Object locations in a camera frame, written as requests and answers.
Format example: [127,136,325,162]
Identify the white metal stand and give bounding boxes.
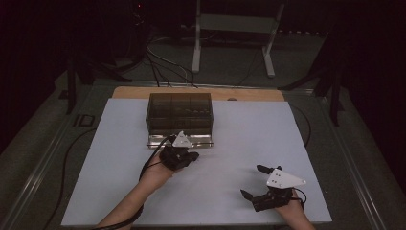
[191,0,286,79]

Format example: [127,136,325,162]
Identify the metal floor rail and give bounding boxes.
[322,95,387,230]
[0,104,80,230]

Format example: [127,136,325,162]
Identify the person's right hand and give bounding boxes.
[274,189,306,220]

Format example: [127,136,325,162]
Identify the dark translucent drawer box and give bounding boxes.
[145,92,214,137]

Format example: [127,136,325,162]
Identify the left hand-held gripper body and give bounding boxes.
[159,129,195,172]

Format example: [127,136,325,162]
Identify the wooden table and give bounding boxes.
[111,85,285,103]

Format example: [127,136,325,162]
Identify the hand-held gripper cable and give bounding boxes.
[290,187,308,210]
[90,135,175,230]

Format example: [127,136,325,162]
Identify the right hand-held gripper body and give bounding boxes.
[251,168,307,213]

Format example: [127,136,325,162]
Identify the person's left hand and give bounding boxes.
[139,153,180,192]

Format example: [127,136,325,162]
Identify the right hand-held gripper cable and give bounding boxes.
[290,187,308,210]

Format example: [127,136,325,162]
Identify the left hand-held gripper cable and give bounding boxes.
[90,135,175,230]

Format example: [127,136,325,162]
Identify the white power strip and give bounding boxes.
[277,29,329,36]

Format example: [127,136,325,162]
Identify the black tripod stand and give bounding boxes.
[277,32,346,127]
[65,57,133,116]

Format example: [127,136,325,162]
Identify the white board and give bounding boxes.
[60,98,333,227]

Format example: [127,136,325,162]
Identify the translucent box drawer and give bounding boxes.
[146,133,214,150]

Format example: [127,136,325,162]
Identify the black floor cable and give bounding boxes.
[288,103,312,150]
[42,127,99,230]
[145,44,195,89]

